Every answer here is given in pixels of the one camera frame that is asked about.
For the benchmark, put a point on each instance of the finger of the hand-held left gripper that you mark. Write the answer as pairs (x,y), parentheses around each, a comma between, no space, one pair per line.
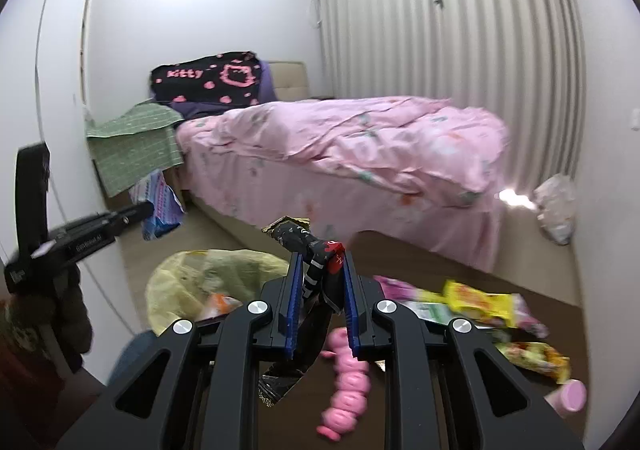
(132,217)

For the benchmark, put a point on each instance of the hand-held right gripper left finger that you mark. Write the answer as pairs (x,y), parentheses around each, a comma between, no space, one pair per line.
(295,310)

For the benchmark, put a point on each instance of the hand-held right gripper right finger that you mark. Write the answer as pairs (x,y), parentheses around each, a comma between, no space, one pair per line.
(351,315)

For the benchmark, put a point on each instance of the black snack wrapper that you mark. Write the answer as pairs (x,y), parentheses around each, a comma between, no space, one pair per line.
(305,240)

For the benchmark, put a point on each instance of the yellow plastic bag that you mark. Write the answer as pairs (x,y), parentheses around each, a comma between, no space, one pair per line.
(200,270)

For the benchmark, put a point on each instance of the person's left forearm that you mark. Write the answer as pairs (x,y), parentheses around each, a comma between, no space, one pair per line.
(30,395)

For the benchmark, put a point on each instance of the person's left hand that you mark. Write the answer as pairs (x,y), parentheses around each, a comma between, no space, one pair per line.
(70,315)

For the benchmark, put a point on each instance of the blue white package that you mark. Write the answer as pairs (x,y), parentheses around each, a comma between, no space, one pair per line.
(160,210)

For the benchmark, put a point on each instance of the magenta snack packet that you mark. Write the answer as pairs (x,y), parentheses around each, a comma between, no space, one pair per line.
(395,287)

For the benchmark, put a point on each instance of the pink bead strip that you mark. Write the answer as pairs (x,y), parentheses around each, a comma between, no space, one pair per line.
(350,380)

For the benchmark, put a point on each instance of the green checked cloth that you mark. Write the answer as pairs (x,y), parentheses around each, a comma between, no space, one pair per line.
(135,144)

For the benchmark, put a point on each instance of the pale green snack packet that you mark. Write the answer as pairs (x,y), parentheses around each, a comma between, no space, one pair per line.
(425,312)

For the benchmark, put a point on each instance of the orange packet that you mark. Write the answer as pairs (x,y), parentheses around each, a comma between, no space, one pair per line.
(220,305)

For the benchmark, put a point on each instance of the bed with pink sheet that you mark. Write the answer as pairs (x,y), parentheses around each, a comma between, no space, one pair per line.
(300,200)

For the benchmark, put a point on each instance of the person's leg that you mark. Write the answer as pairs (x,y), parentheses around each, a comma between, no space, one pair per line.
(132,355)

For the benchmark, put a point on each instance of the black Hello Kitty pillow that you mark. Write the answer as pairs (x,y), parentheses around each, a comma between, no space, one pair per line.
(200,84)

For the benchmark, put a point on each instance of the pink floral duvet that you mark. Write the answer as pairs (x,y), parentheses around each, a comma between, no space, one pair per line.
(360,139)

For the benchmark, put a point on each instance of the pale pink white packet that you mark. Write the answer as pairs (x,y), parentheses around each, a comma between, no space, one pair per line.
(530,322)

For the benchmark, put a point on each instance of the beige headboard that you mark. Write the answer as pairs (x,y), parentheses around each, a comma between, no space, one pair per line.
(290,79)

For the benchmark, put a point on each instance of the white plastic bag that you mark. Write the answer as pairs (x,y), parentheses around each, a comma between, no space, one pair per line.
(555,210)

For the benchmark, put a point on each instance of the pink bottle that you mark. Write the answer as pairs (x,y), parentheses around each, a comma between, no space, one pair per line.
(570,397)

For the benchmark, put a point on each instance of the beige pleated curtain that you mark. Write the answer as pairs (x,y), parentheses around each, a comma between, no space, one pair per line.
(450,29)

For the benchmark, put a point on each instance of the white wall outlet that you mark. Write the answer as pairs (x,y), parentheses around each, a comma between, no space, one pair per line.
(636,120)

